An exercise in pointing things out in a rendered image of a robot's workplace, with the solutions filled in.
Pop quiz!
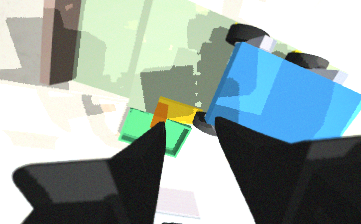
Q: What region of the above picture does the blue trolley with black wheels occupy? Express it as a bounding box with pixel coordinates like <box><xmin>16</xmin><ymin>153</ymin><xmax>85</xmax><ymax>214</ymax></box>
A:
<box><xmin>192</xmin><ymin>22</ymin><xmax>361</xmax><ymax>142</ymax></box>

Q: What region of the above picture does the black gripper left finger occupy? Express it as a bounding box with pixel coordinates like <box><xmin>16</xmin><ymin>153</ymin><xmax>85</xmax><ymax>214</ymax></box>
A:
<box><xmin>11</xmin><ymin>121</ymin><xmax>166</xmax><ymax>224</ymax></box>

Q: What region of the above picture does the green tray floor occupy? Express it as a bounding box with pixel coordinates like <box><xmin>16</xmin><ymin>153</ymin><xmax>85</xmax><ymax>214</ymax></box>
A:
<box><xmin>122</xmin><ymin>109</ymin><xmax>186</xmax><ymax>151</ymax></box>

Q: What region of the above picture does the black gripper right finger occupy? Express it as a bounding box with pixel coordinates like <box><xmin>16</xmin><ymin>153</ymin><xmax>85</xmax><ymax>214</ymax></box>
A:
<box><xmin>215</xmin><ymin>116</ymin><xmax>361</xmax><ymax>224</ymax></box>

